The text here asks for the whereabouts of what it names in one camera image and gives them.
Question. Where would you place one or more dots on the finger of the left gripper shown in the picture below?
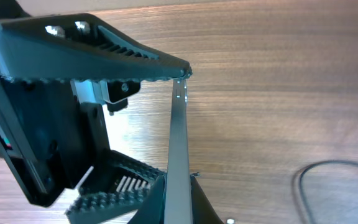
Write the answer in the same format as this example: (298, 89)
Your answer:
(80, 47)
(118, 184)

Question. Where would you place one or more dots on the Galaxy S25 smartphone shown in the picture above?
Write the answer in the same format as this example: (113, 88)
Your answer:
(178, 205)

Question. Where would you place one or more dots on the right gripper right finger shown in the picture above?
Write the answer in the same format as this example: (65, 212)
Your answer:
(203, 211)

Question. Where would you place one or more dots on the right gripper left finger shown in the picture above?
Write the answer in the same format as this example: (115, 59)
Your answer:
(153, 208)

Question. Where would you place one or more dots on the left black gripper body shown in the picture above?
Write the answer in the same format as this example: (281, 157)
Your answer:
(48, 138)

